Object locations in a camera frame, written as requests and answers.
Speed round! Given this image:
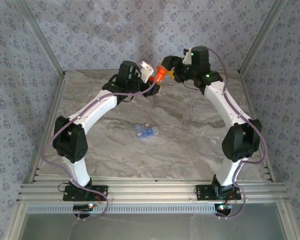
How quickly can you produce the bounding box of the small controller board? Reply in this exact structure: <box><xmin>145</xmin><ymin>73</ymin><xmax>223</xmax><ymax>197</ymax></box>
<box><xmin>214</xmin><ymin>203</ymin><xmax>233</xmax><ymax>212</ymax></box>
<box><xmin>73</xmin><ymin>203</ymin><xmax>95</xmax><ymax>212</ymax></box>

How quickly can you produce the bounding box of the aluminium table side rail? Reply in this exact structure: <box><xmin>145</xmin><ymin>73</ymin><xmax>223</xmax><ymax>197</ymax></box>
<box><xmin>238</xmin><ymin>71</ymin><xmax>277</xmax><ymax>183</ymax></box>
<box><xmin>22</xmin><ymin>72</ymin><xmax>67</xmax><ymax>185</ymax></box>

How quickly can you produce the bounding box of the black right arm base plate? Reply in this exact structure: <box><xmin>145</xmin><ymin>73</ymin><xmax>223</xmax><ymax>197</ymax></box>
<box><xmin>195</xmin><ymin>184</ymin><xmax>242</xmax><ymax>201</ymax></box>

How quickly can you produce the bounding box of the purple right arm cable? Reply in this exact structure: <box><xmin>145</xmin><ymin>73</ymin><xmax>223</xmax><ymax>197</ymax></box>
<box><xmin>207</xmin><ymin>47</ymin><xmax>269</xmax><ymax>221</ymax></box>

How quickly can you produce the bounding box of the blue transparent pill organizer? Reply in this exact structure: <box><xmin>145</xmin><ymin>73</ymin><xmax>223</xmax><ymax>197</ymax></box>
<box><xmin>134</xmin><ymin>123</ymin><xmax>160</xmax><ymax>139</ymax></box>

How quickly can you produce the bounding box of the grey metal sheet panel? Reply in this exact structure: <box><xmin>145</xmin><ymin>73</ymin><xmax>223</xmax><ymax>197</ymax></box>
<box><xmin>22</xmin><ymin>202</ymin><xmax>288</xmax><ymax>240</ymax></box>

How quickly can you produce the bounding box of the slotted grey cable duct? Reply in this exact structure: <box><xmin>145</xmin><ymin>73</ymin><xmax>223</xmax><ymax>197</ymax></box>
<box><xmin>27</xmin><ymin>204</ymin><xmax>217</xmax><ymax>215</ymax></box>

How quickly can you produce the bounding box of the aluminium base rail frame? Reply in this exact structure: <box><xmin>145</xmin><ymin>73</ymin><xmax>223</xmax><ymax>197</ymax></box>
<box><xmin>16</xmin><ymin>175</ymin><xmax>290</xmax><ymax>204</ymax></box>

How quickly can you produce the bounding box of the aluminium corner post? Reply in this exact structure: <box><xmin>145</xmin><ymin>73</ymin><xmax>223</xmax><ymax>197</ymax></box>
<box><xmin>238</xmin><ymin>0</ymin><xmax>288</xmax><ymax>75</ymax></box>
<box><xmin>14</xmin><ymin>0</ymin><xmax>66</xmax><ymax>76</ymax></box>

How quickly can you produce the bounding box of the orange plastic pill bottle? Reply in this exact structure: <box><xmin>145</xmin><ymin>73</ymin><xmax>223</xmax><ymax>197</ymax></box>
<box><xmin>149</xmin><ymin>65</ymin><xmax>167</xmax><ymax>85</ymax></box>

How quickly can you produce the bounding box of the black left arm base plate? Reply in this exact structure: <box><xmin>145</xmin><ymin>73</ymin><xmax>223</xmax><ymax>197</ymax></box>
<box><xmin>62</xmin><ymin>184</ymin><xmax>109</xmax><ymax>202</ymax></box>

